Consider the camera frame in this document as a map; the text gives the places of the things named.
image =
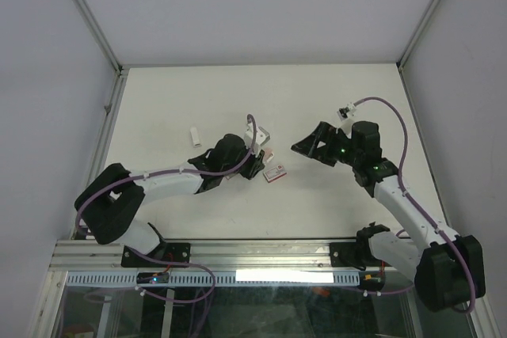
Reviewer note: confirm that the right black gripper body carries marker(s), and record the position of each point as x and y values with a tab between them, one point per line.
335	147

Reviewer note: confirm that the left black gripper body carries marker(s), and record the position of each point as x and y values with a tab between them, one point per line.
248	169

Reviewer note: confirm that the red white staple box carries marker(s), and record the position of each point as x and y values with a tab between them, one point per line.
274	173

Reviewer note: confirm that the white stapler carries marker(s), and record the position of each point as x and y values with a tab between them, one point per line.
194	134

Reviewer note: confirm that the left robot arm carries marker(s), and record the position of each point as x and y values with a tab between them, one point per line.
108	206

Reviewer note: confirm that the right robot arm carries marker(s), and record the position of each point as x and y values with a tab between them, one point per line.
446	268

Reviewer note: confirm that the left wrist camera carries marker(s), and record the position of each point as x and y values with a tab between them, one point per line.
255	138

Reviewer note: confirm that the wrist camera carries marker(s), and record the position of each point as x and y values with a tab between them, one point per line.
255	138
346	117

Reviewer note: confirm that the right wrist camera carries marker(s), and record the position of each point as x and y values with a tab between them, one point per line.
346	117

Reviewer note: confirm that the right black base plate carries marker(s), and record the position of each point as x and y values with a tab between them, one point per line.
359	254

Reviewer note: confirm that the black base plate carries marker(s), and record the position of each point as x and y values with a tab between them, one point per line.
174	252
359	254

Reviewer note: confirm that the white slotted cable duct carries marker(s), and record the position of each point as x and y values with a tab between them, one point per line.
238	278

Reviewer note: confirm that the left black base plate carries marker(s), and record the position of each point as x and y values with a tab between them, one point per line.
174	252

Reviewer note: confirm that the right aluminium frame post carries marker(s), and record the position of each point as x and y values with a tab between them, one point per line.
417	34

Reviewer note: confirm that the aluminium frame post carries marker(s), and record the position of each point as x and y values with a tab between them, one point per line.
98	35
417	34

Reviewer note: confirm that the left aluminium frame post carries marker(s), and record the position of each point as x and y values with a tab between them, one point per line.
98	35

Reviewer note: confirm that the aluminium mounting rail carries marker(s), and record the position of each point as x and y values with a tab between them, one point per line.
217	255

